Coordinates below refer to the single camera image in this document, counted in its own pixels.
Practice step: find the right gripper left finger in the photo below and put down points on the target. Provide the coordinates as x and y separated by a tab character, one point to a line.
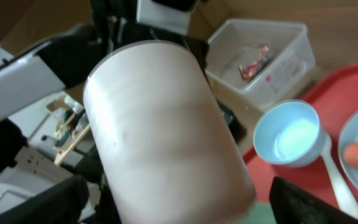
61	203

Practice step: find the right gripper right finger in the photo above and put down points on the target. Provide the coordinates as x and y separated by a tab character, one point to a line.
291	204

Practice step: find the light blue bowl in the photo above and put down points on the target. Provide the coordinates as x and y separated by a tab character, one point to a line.
289	134

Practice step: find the pink plastic cup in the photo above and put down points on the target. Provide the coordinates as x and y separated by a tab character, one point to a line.
166	150

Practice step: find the red foil wrapper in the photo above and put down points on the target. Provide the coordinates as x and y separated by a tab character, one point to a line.
249	72

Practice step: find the green bowl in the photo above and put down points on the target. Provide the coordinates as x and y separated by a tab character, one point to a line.
261	213

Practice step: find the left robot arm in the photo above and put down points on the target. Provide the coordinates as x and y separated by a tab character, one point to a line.
64	61

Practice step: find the white spoon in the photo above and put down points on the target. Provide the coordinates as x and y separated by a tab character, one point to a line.
346	201

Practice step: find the clear plastic bin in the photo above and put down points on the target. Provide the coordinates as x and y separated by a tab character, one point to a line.
237	42

